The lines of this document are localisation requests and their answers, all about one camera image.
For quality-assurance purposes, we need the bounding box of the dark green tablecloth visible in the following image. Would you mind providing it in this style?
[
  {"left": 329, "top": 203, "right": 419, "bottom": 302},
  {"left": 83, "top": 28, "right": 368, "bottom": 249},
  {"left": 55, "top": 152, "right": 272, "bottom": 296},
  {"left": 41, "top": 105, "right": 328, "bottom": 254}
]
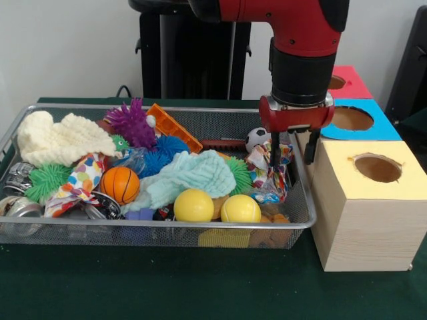
[{"left": 0, "top": 96, "right": 427, "bottom": 320}]

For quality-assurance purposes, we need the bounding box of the small soccer ball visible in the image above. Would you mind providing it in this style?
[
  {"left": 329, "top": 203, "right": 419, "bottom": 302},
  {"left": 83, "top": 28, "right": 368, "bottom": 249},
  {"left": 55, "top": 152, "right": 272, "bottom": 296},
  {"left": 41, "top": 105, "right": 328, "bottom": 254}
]
[{"left": 245, "top": 127, "right": 272, "bottom": 153}]

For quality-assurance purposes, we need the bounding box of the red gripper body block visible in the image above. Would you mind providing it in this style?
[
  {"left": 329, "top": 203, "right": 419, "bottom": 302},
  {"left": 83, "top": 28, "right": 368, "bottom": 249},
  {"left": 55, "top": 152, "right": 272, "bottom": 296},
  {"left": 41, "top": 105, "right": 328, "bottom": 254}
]
[{"left": 258, "top": 93, "right": 336, "bottom": 134}]

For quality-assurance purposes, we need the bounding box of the wooden box with three holes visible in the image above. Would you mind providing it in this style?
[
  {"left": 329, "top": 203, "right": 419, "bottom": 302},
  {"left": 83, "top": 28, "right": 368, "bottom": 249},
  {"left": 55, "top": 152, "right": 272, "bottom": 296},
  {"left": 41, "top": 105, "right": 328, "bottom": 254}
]
[{"left": 289, "top": 65, "right": 427, "bottom": 273}]

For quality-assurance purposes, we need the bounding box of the yellow tennis ball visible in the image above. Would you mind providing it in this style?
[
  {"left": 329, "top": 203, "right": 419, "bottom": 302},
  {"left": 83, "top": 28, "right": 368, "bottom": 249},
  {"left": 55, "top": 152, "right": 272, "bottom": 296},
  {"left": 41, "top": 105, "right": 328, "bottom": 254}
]
[{"left": 220, "top": 195, "right": 262, "bottom": 224}]

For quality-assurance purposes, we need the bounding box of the orange toy brick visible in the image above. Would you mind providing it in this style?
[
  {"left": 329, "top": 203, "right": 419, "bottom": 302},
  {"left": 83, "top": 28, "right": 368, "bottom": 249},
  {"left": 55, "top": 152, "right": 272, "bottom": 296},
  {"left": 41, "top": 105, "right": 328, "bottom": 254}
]
[{"left": 145, "top": 103, "right": 203, "bottom": 153}]

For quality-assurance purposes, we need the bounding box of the mint green cloth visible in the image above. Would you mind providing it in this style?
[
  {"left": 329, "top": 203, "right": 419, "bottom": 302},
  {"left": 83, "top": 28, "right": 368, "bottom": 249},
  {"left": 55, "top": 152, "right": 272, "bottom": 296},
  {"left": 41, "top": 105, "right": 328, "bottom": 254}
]
[{"left": 121, "top": 149, "right": 238, "bottom": 216}]

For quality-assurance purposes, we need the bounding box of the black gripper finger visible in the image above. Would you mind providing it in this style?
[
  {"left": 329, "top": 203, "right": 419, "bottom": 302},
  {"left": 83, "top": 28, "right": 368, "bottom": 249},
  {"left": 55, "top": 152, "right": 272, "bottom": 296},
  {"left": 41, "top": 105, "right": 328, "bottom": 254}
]
[
  {"left": 304, "top": 129, "right": 321, "bottom": 165},
  {"left": 269, "top": 131, "right": 283, "bottom": 171}
]

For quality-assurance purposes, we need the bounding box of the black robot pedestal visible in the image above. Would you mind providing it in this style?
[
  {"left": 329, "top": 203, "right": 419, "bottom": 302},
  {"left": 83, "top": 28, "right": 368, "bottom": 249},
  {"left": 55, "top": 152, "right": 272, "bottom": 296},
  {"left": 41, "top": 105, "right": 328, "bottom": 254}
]
[{"left": 128, "top": 0, "right": 253, "bottom": 100}]

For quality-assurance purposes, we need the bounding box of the cream knitted cloth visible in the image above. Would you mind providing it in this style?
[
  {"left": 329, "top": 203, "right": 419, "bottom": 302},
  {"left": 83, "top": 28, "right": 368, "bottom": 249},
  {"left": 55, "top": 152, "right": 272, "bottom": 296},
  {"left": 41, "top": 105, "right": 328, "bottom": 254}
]
[{"left": 15, "top": 110, "right": 117, "bottom": 167}]

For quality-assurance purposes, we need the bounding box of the shallow mesh bin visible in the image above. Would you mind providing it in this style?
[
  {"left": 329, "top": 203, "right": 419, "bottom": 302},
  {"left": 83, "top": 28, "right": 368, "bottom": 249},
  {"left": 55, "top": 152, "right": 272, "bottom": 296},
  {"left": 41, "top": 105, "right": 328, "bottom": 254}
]
[{"left": 0, "top": 103, "right": 317, "bottom": 249}]

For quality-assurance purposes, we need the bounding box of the smooth yellow ball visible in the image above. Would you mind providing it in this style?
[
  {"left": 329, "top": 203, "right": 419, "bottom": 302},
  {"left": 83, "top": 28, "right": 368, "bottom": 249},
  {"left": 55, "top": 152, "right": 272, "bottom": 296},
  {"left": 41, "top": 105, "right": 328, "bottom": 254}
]
[{"left": 173, "top": 189, "right": 214, "bottom": 223}]

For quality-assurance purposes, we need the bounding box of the colourful polka dot cloth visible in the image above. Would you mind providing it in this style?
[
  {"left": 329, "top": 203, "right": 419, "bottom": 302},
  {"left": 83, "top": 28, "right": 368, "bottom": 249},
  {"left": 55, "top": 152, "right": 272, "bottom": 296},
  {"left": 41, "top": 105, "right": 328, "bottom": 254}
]
[
  {"left": 42, "top": 153, "right": 104, "bottom": 218},
  {"left": 245, "top": 139, "right": 295, "bottom": 203}
]

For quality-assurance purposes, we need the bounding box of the orange toy basketball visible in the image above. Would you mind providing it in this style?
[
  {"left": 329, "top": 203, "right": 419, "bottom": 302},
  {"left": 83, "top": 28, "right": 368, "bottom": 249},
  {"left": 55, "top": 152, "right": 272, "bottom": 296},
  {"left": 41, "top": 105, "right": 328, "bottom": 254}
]
[{"left": 99, "top": 166, "right": 140, "bottom": 206}]

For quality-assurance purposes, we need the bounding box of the purple spiky toy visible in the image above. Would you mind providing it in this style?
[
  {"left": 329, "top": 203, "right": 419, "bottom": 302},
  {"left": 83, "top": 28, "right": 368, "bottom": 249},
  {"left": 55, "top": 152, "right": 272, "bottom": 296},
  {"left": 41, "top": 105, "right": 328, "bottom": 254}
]
[{"left": 105, "top": 97, "right": 157, "bottom": 149}]

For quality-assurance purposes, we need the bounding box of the black upright panel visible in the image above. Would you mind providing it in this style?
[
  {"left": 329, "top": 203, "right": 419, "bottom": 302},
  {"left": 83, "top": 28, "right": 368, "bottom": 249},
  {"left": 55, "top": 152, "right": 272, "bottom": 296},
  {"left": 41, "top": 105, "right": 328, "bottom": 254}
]
[{"left": 385, "top": 5, "right": 427, "bottom": 117}]

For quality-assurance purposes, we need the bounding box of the dark green cloth side table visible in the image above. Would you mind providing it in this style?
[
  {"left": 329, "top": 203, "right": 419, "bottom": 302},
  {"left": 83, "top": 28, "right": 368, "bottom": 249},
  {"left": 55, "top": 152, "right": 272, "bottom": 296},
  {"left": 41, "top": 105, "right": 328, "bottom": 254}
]
[{"left": 398, "top": 108, "right": 427, "bottom": 144}]

